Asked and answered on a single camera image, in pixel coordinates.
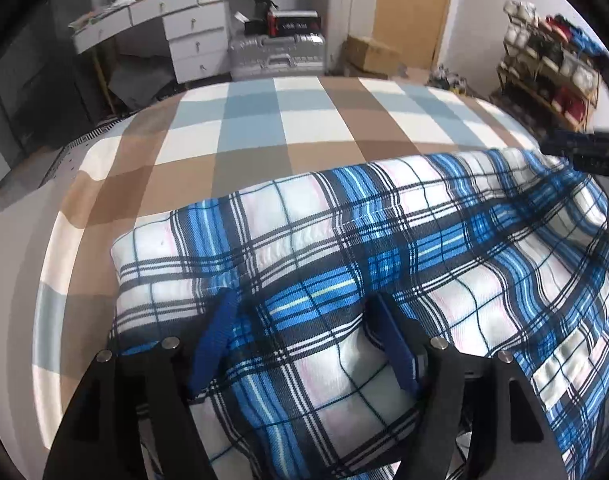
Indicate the wooden shoe rack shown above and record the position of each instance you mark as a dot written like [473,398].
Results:
[553,63]

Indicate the silver aluminium suitcase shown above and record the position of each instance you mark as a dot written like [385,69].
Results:
[258,57]

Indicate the blue white plaid shirt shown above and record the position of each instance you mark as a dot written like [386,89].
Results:
[302,286]

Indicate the checked bed sheet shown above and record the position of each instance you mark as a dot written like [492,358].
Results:
[209,142]

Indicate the white drawer desk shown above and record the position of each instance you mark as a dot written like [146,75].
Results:
[196,32]

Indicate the shoes on floor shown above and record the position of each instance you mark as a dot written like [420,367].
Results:
[443,78]

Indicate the cardboard box on floor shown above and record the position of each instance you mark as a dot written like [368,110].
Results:
[367,57]

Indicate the wooden door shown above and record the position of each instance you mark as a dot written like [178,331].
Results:
[414,28]

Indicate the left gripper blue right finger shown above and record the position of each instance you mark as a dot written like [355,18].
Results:
[401,338]

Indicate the black red box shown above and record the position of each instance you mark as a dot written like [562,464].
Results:
[285,24]

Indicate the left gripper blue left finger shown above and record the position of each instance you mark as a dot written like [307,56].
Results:
[212,341]

